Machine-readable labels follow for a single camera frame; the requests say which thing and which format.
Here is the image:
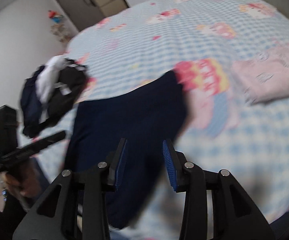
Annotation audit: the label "navy white-striped shorts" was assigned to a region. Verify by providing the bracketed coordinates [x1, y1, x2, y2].
[64, 71, 187, 229]

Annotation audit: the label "pile of dark clothes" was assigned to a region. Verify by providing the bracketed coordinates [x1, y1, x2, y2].
[20, 55, 89, 138]

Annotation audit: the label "person's left hand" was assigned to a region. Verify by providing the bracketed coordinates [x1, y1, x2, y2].
[1, 162, 41, 198]

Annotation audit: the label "white toy shelf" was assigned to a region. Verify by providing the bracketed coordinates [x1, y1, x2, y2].
[51, 23, 72, 44]

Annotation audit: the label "red blue plush toy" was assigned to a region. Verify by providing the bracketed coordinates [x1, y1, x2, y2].
[48, 10, 64, 24]

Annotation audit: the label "grey room door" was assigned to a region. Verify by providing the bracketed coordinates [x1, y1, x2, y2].
[56, 0, 105, 31]

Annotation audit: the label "folded pink cartoon garment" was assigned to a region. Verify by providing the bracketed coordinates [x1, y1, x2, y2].
[232, 46, 289, 104]

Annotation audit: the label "beige cabinet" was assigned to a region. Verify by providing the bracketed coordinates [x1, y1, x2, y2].
[94, 0, 128, 17]

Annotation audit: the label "blue checkered cartoon blanket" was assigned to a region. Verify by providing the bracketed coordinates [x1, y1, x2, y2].
[19, 0, 289, 240]

